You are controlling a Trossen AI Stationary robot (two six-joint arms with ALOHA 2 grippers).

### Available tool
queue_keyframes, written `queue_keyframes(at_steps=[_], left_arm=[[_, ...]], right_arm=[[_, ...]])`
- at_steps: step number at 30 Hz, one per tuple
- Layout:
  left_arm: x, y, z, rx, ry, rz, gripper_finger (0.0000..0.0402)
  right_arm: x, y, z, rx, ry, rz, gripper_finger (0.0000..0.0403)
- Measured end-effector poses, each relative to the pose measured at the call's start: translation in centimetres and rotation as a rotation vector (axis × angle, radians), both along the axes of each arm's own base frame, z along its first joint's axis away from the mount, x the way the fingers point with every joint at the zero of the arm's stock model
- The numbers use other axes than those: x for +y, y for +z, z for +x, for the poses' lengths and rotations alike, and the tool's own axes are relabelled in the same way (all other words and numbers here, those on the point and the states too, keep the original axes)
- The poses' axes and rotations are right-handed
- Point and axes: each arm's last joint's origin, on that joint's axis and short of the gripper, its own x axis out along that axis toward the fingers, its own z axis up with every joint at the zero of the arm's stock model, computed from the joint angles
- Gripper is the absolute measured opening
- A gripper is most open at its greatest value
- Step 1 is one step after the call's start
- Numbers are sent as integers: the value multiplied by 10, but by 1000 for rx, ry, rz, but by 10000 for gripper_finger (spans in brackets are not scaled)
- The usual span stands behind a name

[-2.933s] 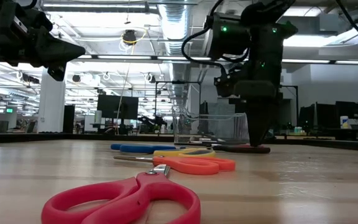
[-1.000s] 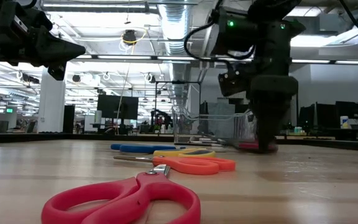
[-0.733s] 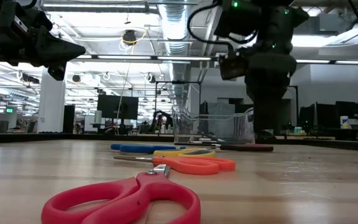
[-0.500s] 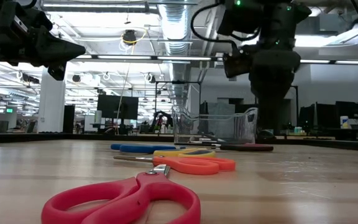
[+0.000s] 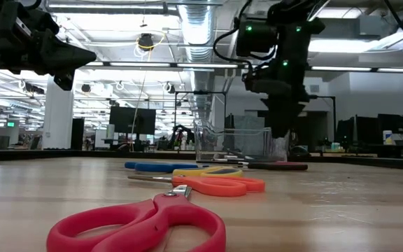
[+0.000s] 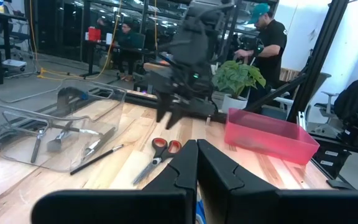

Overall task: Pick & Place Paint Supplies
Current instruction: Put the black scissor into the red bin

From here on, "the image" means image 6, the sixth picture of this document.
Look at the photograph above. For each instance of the person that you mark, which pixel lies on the person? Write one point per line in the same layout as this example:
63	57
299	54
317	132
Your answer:
129	43
272	43

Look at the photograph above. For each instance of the black labelled equipment base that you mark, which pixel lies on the black labelled equipment base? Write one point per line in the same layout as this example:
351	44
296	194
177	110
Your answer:
331	155

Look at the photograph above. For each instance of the green leafy plant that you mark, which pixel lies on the green leafy plant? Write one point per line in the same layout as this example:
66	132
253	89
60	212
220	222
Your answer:
238	77

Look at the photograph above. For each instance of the white plant pot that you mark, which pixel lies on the white plant pot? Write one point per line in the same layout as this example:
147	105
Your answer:
233	104

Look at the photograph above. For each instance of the red box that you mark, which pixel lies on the red box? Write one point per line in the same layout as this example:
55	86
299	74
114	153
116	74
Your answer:
94	34

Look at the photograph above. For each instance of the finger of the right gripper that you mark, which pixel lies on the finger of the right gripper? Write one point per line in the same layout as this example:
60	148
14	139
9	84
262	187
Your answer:
174	118
163	107

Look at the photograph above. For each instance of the broad-head black paintbrush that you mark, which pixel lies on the broad-head black paintbrush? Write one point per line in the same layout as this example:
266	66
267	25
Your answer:
57	141

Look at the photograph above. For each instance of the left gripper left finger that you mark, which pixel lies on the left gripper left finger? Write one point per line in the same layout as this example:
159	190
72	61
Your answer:
135	208

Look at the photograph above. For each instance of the black office desk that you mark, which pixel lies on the black office desk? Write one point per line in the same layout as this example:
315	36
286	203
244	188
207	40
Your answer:
120	49

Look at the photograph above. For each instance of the grey office chair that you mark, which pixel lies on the grey office chair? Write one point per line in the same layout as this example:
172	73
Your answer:
317	87

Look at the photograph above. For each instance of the black office chair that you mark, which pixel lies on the black office chair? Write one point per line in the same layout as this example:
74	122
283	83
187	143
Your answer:
351	99

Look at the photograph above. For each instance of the white tray cart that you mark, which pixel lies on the white tray cart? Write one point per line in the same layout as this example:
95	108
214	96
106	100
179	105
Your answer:
14	64

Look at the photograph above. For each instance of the dark work table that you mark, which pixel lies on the dark work table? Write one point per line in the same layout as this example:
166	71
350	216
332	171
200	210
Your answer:
3	17

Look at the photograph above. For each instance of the pink plastic tray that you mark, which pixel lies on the pink plastic tray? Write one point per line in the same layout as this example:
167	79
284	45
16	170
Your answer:
269	140

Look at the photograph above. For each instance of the black and red scissors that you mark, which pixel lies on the black and red scissors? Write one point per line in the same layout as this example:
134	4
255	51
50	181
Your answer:
160	157

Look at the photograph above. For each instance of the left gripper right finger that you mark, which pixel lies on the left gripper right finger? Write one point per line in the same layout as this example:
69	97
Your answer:
259	208

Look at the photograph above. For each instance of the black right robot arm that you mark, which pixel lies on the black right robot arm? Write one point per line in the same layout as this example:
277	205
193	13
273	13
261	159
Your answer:
191	40

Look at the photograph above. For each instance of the clear plastic bin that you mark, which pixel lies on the clear plastic bin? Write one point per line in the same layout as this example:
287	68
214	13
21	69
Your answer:
17	146

